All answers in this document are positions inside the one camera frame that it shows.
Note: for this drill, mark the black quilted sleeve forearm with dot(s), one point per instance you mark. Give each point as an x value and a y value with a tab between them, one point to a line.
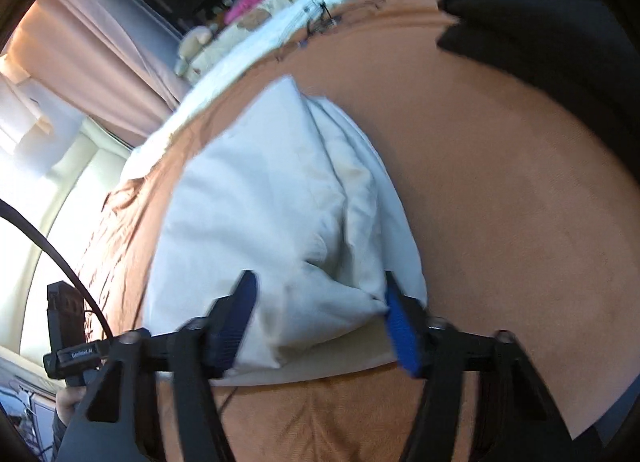
58	432

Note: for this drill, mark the orange bed cover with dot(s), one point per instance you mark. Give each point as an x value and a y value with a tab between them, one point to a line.
523	219

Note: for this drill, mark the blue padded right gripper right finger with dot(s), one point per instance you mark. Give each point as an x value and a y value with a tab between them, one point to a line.
516	418

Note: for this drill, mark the black garment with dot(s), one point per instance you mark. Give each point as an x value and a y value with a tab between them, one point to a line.
573	50

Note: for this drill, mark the beige plush toy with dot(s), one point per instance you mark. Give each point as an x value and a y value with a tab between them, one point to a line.
190	46

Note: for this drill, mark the pale green quilt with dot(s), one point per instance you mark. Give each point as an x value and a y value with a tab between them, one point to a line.
269	37

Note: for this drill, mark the cream padded headboard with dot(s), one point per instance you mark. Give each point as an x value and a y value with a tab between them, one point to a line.
65	205

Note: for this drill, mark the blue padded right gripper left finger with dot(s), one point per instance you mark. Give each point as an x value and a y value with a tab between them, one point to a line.
118	419

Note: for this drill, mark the left pink curtain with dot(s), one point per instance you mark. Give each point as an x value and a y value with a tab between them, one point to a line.
114	69

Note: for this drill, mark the person's left hand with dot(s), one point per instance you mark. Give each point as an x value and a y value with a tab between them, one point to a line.
67	400

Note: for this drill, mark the beige jacket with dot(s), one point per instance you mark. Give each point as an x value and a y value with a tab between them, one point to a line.
295	192

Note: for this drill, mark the pink cloth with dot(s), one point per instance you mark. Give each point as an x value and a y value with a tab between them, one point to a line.
238	9

